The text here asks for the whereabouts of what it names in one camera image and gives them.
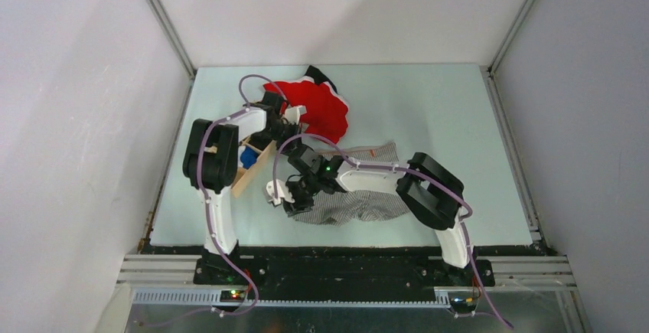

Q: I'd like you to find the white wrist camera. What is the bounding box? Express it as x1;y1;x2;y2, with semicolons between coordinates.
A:
265;180;295;207
282;105;307;124

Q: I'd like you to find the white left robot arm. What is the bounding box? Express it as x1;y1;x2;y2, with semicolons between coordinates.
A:
182;91;307;285

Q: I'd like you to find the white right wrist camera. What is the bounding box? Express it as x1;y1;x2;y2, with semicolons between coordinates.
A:
265;180;295;207

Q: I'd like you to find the blue rolled cloth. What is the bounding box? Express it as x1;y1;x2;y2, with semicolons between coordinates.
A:
239;146;259;170

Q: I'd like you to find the red garment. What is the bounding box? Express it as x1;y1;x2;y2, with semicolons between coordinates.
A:
263;65;349;144

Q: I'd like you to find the wooden compartment organizer box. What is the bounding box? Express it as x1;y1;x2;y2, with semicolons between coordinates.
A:
231;135;276;198

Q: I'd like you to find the aluminium front frame rail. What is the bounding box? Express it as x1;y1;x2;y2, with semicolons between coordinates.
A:
117;255;577;309

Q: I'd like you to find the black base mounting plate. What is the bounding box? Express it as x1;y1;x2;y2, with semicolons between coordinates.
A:
193;246;495;303

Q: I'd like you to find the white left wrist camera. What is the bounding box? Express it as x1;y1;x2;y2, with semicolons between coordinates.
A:
282;105;307;124

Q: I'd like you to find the grey striped underwear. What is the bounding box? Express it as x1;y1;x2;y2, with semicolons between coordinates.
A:
292;142;409;227

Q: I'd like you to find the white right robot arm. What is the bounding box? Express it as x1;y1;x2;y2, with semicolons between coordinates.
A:
266;144;476;286

